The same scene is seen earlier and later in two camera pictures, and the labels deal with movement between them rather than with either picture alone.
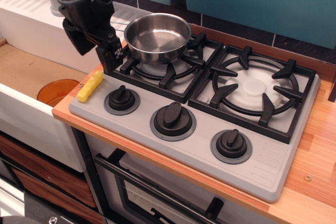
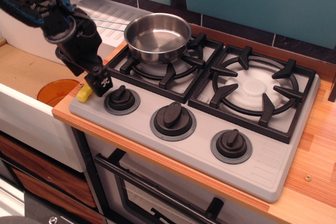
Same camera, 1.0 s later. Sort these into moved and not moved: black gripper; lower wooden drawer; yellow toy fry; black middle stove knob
Moved: black gripper
Not moved: yellow toy fry; black middle stove knob; lower wooden drawer
